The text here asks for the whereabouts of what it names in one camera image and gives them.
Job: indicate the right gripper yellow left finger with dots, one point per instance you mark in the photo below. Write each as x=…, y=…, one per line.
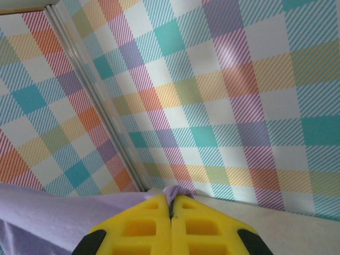
x=162, y=233

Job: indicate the purple t-shirt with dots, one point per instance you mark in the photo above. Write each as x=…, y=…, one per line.
x=40, y=217

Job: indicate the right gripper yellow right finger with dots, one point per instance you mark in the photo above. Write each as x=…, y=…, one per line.
x=178, y=233

